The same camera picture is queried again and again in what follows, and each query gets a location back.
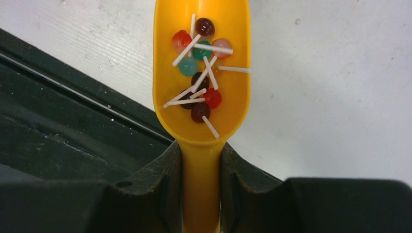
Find teal lollipop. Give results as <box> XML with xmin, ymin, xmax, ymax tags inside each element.
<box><xmin>177</xmin><ymin>57</ymin><xmax>199</xmax><ymax>77</ymax></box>

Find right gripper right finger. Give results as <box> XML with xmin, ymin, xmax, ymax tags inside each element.
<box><xmin>220</xmin><ymin>144</ymin><xmax>412</xmax><ymax>233</ymax></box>

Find orange plastic scoop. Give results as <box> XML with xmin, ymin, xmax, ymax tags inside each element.
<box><xmin>153</xmin><ymin>0</ymin><xmax>251</xmax><ymax>233</ymax></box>

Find pink lollipop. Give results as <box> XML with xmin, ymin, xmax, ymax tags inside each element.
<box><xmin>193</xmin><ymin>38</ymin><xmax>234</xmax><ymax>59</ymax></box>

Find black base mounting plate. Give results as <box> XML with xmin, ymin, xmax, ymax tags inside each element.
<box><xmin>0</xmin><ymin>30</ymin><xmax>173</xmax><ymax>182</ymax></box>

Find dark red lollipop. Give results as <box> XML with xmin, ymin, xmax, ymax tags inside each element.
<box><xmin>190</xmin><ymin>102</ymin><xmax>220</xmax><ymax>138</ymax></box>

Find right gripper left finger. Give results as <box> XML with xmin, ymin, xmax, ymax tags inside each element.
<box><xmin>0</xmin><ymin>142</ymin><xmax>182</xmax><ymax>233</ymax></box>

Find orange red lollipop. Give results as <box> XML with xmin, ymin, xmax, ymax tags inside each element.
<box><xmin>172</xmin><ymin>30</ymin><xmax>201</xmax><ymax>67</ymax></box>

